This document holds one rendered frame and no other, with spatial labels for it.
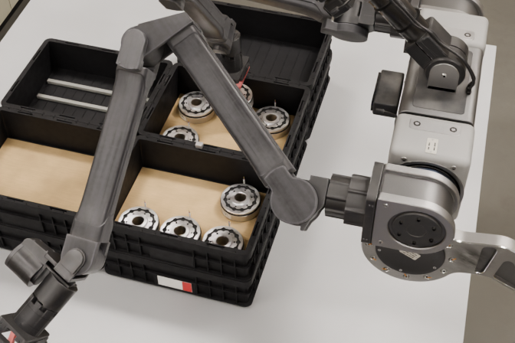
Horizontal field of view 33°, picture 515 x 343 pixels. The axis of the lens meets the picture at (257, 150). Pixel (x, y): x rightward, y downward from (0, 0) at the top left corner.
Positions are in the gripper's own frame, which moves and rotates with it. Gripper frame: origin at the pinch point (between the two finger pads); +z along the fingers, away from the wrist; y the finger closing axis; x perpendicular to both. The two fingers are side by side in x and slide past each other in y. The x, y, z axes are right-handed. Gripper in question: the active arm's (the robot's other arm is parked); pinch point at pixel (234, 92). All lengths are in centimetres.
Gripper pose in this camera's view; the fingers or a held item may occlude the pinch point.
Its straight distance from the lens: 238.7
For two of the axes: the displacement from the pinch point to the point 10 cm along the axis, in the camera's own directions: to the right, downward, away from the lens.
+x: 9.5, 1.7, -2.5
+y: -2.9, 6.8, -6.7
